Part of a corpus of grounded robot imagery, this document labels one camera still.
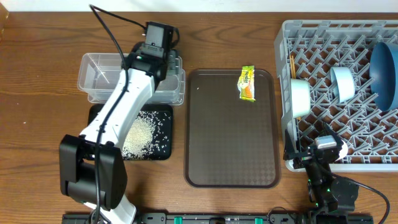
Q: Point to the spilled rice pile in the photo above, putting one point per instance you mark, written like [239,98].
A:
[146,137]

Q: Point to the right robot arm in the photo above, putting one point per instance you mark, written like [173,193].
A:
[334,196]

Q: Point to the clear plastic bin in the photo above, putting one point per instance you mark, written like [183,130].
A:
[99,75]

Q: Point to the grey dishwasher rack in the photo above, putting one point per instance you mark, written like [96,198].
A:
[370,133]

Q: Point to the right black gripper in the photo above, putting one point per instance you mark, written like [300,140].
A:
[302,158]

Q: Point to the dark blue plate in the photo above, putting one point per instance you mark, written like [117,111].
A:
[383,70]

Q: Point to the pink white cup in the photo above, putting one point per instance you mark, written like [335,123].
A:
[343,151]

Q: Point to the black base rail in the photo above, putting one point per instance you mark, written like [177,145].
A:
[278,218]

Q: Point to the brown serving tray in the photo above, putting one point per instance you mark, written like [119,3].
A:
[230,142]

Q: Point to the yellow green snack wrapper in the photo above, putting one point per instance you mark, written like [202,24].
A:
[246,84]

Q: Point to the black plastic tray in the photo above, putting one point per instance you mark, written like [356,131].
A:
[164,146]

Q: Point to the mint green rice bowl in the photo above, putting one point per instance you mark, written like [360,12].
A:
[300,96]

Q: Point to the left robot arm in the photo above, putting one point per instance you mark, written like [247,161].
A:
[92,170]

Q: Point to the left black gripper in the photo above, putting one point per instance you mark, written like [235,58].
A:
[175,55]

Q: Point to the light blue small bowl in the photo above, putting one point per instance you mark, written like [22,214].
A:
[345,88]

